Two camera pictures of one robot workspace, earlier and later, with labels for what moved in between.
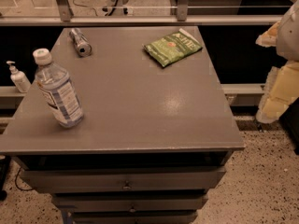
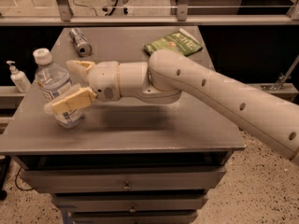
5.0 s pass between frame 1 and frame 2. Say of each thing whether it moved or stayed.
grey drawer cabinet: stayed
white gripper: moved
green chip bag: stayed
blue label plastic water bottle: stayed
